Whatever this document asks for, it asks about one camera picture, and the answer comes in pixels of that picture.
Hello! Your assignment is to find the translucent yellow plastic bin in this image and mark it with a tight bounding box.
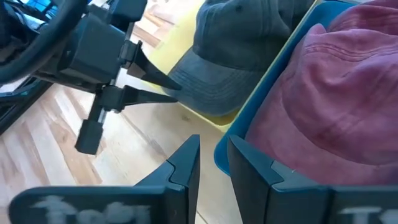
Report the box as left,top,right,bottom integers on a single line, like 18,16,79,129
147,0,318,133

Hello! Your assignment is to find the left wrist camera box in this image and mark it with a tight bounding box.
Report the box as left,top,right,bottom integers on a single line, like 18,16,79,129
107,0,149,24

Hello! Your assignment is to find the blue plastic bin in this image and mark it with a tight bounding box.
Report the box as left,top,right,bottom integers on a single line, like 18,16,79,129
214,0,398,177

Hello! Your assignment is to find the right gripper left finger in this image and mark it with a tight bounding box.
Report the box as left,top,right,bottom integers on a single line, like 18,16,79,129
7,134,201,224

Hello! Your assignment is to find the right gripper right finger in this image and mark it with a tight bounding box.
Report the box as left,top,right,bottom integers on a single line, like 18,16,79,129
226,134,398,224

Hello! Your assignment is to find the grey cotton baseball cap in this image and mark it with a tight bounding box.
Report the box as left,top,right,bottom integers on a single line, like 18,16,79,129
163,0,317,116

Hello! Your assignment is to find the maroon cotton baseball cap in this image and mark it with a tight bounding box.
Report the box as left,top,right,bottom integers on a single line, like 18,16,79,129
245,23,398,187
328,0,398,35

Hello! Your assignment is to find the black aluminium frame rail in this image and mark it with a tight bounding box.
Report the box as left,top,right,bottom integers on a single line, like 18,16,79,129
0,77,53,134

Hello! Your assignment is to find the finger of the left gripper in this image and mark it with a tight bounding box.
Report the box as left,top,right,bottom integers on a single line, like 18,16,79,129
98,85,178,113
126,40,183,91

